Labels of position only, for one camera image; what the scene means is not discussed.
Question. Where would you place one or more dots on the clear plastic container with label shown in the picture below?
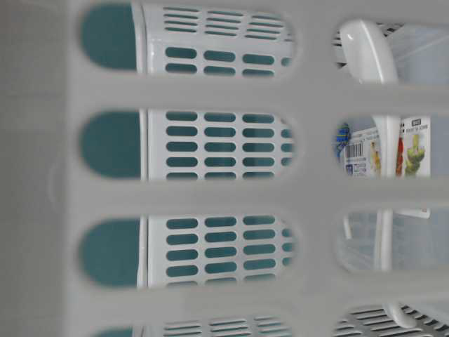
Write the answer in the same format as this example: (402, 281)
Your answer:
(419, 234)

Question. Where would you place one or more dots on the white plastic shopping basket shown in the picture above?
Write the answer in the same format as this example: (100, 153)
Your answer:
(50, 199)

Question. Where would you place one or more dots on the blue yellow patterned small item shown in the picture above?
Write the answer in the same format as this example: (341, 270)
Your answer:
(342, 138)

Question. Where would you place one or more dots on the white chinese soup spoon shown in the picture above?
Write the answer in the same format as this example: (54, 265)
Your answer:
(370, 59)

